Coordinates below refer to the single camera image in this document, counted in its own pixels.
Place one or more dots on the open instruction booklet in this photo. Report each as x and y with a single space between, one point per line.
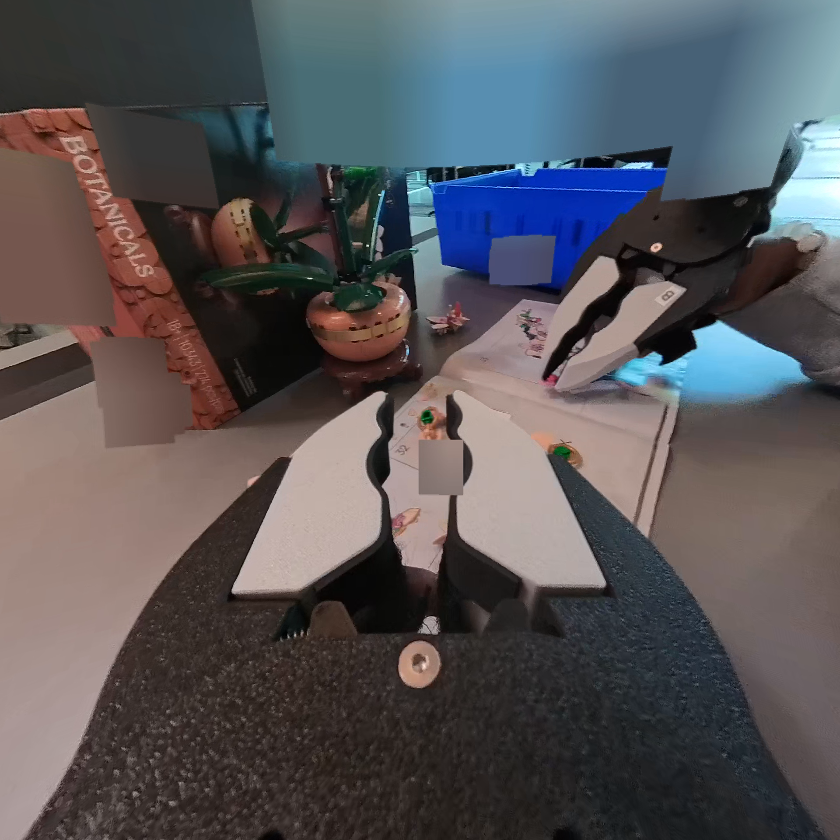
617 446

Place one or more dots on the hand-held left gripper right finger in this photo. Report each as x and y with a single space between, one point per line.
518 512

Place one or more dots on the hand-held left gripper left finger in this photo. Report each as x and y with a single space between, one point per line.
315 505

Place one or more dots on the green centred toy flower piece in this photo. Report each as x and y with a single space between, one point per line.
428 418

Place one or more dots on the toy brick set box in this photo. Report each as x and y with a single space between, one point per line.
275 354

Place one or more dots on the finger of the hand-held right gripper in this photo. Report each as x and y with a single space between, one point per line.
581 295
617 348

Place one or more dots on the grey desk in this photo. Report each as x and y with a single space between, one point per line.
741 525

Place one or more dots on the person's right hand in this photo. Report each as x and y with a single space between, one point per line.
764 272

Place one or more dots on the blue plastic bin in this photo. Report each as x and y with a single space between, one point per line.
472 223

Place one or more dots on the red centred toy brick flower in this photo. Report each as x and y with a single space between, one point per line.
448 320

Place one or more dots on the toy brick orchid plant pot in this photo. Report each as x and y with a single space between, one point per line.
358 321

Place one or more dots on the small multicoloured toy flower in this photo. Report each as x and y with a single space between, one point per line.
563 453

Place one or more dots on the person's right forearm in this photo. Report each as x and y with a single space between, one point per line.
814 328

